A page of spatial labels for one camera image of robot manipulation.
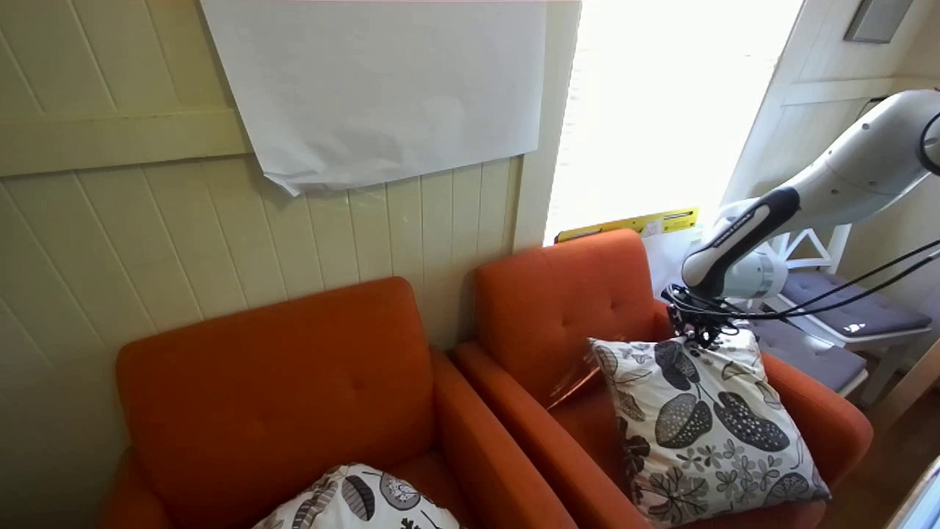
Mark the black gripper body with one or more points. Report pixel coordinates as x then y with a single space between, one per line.
697 311

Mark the leaf print white cushion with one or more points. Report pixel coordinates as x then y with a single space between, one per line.
364 501
715 432

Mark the grey tufted seat pad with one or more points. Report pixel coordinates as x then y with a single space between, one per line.
823 361
863 311

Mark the yellow window sill strip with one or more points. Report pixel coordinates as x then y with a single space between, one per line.
627 226

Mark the white wooden chair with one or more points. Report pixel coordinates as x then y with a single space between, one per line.
819 245
841 368

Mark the orange armchair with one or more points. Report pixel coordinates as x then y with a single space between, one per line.
276 383
549 296

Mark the metal robot stand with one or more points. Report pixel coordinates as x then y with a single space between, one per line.
922 501

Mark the white paper sheet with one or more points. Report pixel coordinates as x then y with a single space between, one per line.
393 89

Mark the grey framed wall picture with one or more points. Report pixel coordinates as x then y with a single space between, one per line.
878 20

